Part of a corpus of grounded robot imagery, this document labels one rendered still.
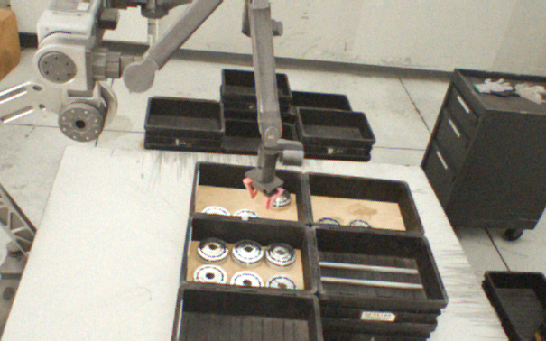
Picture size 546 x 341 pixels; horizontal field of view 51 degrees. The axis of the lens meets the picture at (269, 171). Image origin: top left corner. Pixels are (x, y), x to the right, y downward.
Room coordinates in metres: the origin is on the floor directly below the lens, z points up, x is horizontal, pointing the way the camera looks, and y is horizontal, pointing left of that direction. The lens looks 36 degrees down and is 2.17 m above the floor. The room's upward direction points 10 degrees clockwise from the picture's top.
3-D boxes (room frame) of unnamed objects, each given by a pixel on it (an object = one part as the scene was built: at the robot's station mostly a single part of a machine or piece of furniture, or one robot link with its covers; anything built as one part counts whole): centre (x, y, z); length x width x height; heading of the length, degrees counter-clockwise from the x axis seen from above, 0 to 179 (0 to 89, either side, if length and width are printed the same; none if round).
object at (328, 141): (2.71, -0.31, 0.37); 0.40 x 0.30 x 0.45; 101
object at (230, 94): (3.03, 0.16, 0.37); 0.40 x 0.30 x 0.45; 101
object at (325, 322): (1.33, -0.38, 0.76); 0.40 x 0.30 x 0.12; 97
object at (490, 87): (2.90, -1.12, 0.88); 0.25 x 0.19 x 0.03; 101
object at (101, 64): (1.34, 0.47, 1.45); 0.09 x 0.08 x 0.12; 11
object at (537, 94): (2.91, -1.35, 0.88); 0.29 x 0.22 x 0.03; 101
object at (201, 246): (1.34, 0.14, 0.86); 0.10 x 0.10 x 0.01
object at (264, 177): (1.36, 0.01, 1.18); 0.10 x 0.07 x 0.07; 50
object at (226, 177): (1.58, 0.06, 0.87); 0.40 x 0.30 x 0.11; 97
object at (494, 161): (2.84, -1.25, 0.45); 0.60 x 0.45 x 0.90; 101
